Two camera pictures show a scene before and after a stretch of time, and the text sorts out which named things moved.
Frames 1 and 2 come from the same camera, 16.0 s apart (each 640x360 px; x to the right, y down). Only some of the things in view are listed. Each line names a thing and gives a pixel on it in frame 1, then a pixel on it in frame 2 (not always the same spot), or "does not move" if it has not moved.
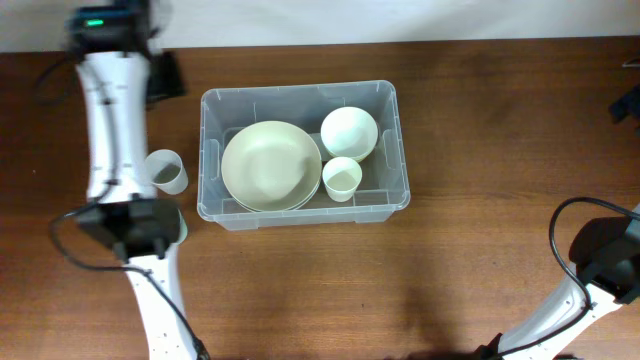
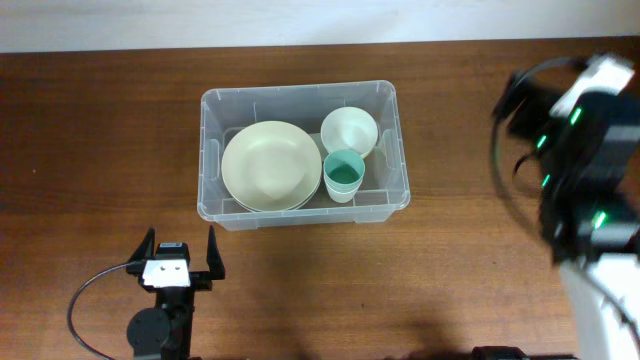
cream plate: x=271 y=166 does not move
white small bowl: x=349 y=132 does not move
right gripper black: x=628 y=104 -> x=537 y=106
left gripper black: x=175 y=85 -> x=202 y=279
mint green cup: x=183 y=229 -> x=343 y=169
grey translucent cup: x=167 y=171 -> x=339 y=190
